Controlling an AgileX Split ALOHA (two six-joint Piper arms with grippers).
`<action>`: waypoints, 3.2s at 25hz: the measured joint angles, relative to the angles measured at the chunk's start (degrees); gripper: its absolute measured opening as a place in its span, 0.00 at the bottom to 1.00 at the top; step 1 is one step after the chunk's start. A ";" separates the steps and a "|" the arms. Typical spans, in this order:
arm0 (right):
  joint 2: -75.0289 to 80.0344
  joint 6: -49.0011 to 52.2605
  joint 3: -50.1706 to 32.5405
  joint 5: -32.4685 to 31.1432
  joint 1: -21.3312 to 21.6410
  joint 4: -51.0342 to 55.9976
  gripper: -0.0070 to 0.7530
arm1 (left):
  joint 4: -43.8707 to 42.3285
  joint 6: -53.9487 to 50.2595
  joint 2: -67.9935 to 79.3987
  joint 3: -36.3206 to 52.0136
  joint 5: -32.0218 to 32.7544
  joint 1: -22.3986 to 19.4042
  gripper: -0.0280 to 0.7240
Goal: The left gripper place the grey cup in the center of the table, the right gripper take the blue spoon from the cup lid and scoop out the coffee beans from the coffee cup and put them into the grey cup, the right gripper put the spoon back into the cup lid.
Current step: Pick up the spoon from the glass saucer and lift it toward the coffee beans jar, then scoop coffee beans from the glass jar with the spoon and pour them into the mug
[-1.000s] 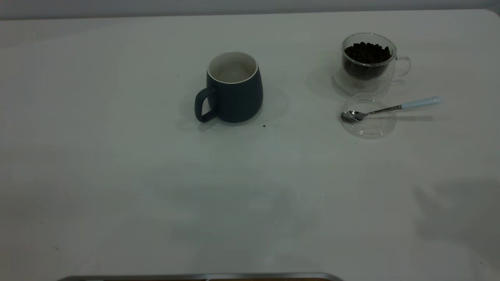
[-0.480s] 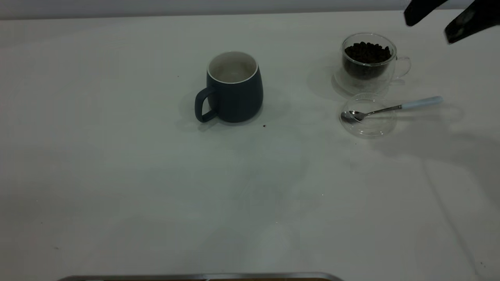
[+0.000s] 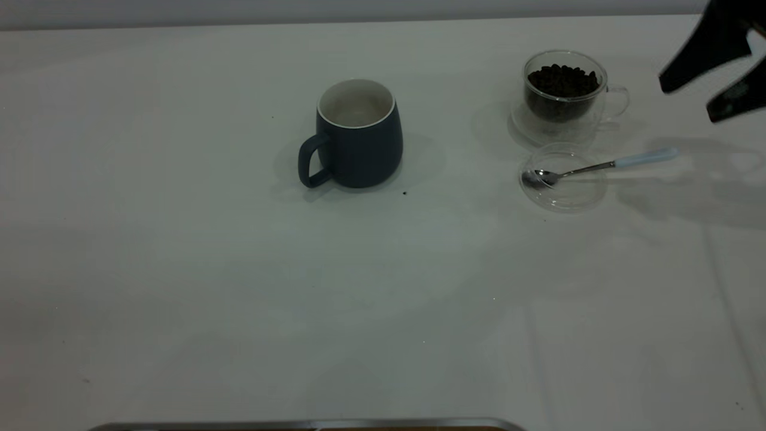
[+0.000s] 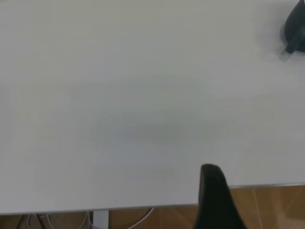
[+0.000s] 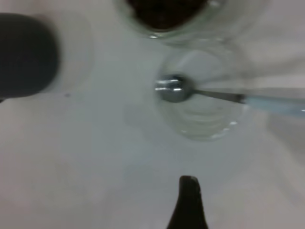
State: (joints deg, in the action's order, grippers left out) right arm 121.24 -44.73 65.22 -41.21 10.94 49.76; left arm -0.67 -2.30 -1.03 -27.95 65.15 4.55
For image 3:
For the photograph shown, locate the clear glass lid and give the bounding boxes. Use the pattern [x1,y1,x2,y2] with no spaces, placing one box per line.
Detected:
[518,142,609,213]

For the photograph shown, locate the roasted coffee beans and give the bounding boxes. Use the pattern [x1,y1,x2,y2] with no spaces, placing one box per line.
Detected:
[525,63,600,123]

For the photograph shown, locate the dark grey ceramic mug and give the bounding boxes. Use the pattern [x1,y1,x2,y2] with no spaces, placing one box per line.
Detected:
[297,78,404,190]

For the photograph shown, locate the metal spoon pale blue handle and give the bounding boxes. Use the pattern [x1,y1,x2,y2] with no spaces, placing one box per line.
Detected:
[522,147,679,190]

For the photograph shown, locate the clear glass cup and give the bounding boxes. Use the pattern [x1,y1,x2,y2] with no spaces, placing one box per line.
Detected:
[510,50,630,148]

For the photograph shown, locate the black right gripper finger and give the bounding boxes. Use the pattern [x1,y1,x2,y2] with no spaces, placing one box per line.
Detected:
[658,0,761,95]
[706,55,766,124]

